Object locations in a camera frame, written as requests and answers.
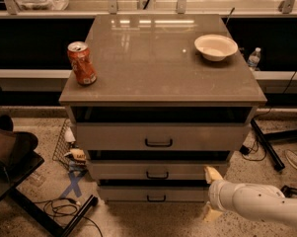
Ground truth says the grey bottom drawer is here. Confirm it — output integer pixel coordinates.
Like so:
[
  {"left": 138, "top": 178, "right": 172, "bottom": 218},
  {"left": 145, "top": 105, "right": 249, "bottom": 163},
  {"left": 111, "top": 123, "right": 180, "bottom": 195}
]
[{"left": 98, "top": 186, "right": 208, "bottom": 202}]

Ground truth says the grey drawer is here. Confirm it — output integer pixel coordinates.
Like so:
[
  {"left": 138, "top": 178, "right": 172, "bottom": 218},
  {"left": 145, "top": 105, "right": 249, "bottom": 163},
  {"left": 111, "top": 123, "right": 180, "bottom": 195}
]
[
  {"left": 98, "top": 186, "right": 208, "bottom": 202},
  {"left": 75, "top": 122, "right": 251, "bottom": 151},
  {"left": 87, "top": 160, "right": 229, "bottom": 181}
]

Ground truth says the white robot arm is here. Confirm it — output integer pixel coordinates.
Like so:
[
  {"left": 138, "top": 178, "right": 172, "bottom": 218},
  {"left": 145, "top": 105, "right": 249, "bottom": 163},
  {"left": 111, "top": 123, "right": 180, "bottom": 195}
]
[{"left": 203, "top": 166, "right": 297, "bottom": 228}]

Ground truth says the grey drawer cabinet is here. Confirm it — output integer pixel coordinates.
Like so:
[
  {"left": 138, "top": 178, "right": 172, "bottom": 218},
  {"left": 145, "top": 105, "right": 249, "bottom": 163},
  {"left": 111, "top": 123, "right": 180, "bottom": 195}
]
[{"left": 60, "top": 15, "right": 266, "bottom": 188}]

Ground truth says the grey middle drawer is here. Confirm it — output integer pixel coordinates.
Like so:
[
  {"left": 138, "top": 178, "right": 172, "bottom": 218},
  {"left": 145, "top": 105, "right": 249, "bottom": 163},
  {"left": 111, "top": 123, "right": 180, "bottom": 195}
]
[{"left": 87, "top": 160, "right": 229, "bottom": 181}]

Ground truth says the grey top drawer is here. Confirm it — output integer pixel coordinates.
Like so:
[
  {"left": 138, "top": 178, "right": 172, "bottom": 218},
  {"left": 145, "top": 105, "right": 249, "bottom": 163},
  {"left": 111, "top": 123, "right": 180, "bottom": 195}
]
[{"left": 75, "top": 122, "right": 251, "bottom": 151}]

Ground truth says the black stand leg right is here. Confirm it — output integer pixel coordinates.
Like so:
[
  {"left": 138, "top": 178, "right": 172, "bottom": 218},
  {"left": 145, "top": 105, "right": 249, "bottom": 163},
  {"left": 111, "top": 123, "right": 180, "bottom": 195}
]
[{"left": 251, "top": 119, "right": 285, "bottom": 172}]

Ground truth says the clear plastic water bottle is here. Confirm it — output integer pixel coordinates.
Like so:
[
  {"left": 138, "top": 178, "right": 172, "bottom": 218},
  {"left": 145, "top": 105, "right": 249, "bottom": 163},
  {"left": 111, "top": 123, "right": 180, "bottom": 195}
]
[{"left": 247, "top": 47, "right": 260, "bottom": 71}]

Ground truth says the white paper bowl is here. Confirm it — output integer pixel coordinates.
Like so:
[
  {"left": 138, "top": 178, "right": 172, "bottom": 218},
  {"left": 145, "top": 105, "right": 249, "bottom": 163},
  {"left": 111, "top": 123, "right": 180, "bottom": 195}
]
[{"left": 194, "top": 35, "right": 238, "bottom": 62}]

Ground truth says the small toy figure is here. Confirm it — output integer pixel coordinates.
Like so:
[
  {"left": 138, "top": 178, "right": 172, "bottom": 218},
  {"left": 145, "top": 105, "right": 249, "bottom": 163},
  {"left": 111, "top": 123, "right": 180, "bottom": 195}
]
[{"left": 64, "top": 148, "right": 86, "bottom": 172}]

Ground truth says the blue tape cross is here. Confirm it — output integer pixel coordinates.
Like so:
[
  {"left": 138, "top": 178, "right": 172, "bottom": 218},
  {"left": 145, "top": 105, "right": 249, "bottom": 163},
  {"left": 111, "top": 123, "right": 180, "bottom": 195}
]
[{"left": 60, "top": 171, "right": 86, "bottom": 198}]

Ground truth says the black metal stand leg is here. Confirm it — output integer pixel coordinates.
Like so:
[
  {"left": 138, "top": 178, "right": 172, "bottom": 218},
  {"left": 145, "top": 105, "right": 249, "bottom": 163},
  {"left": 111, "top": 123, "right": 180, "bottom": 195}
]
[{"left": 9, "top": 189, "right": 98, "bottom": 237}]

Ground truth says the orange soda can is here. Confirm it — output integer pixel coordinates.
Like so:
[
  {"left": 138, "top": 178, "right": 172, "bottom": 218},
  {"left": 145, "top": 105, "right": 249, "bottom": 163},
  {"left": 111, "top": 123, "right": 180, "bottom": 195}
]
[{"left": 67, "top": 41, "right": 97, "bottom": 86}]

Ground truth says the brown leather object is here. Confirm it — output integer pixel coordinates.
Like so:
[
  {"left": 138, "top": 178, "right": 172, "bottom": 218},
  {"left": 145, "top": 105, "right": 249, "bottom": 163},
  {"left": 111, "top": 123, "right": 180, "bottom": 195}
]
[{"left": 0, "top": 115, "right": 38, "bottom": 169}]

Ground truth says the black cable right floor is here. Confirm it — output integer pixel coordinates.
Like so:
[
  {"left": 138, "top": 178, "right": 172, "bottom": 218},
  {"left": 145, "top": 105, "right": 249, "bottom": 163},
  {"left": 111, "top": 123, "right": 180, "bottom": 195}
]
[{"left": 239, "top": 139, "right": 268, "bottom": 163}]

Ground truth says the wire mesh basket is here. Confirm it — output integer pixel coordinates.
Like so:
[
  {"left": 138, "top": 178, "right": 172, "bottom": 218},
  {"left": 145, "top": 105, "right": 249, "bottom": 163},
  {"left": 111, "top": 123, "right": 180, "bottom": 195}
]
[{"left": 52, "top": 119, "right": 70, "bottom": 170}]

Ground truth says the black floor cable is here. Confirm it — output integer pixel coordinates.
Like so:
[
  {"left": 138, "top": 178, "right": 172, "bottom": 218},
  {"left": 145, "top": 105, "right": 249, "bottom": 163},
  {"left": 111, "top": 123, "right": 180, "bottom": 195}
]
[{"left": 34, "top": 197, "right": 104, "bottom": 237}]

